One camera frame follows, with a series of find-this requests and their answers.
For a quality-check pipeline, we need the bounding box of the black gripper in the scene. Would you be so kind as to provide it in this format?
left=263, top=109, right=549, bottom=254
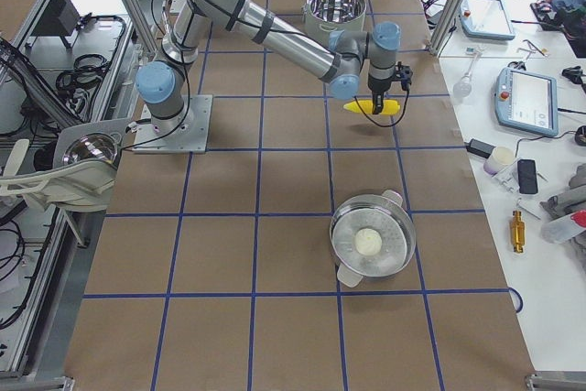
left=368, top=74, right=396, bottom=114

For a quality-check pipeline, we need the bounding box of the yellow toy corn cob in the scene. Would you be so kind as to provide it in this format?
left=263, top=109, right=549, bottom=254
left=343, top=99, right=401, bottom=116

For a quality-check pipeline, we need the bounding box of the grey-green cooking pot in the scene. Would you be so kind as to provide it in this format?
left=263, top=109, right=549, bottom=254
left=303, top=0, right=366, bottom=46

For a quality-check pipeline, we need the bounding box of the steel steamer pot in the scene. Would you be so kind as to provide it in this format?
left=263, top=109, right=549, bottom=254
left=330, top=190, right=416, bottom=288

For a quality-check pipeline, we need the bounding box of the clear light bulb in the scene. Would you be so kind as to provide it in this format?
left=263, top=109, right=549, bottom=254
left=452, top=59, right=477, bottom=102

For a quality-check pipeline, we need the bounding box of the black power adapter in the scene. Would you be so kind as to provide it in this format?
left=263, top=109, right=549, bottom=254
left=465, top=138, right=495, bottom=158

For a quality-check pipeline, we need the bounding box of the blue teach pendant far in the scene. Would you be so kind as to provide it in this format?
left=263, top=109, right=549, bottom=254
left=460, top=0, right=515, bottom=40

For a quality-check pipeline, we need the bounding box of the blue teach pendant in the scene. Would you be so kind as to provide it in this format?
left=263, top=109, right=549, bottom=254
left=494, top=68, right=559, bottom=137
left=460, top=0, right=515, bottom=40

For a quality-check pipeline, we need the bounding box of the white purple cup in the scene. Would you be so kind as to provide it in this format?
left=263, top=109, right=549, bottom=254
left=483, top=147, right=515, bottom=175

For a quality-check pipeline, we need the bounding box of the white steamed bun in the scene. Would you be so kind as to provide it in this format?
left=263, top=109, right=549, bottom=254
left=353, top=228, right=383, bottom=256

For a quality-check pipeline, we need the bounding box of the blue teach pendant near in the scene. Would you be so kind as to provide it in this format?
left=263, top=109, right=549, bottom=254
left=494, top=68, right=559, bottom=137

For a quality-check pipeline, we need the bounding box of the black remote control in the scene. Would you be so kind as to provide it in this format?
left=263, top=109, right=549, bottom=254
left=517, top=159, right=538, bottom=195

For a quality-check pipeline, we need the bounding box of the gold metal cylinder tool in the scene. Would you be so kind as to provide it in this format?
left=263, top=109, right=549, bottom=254
left=509, top=210, right=526, bottom=254

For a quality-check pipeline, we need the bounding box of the glass dome on tray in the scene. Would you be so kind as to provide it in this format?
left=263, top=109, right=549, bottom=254
left=61, top=133, right=118, bottom=165

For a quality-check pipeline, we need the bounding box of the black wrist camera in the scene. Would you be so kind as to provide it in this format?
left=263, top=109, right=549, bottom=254
left=395, top=61, right=413, bottom=92

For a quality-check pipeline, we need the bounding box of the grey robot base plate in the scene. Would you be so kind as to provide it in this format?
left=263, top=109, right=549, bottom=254
left=131, top=94, right=213, bottom=154

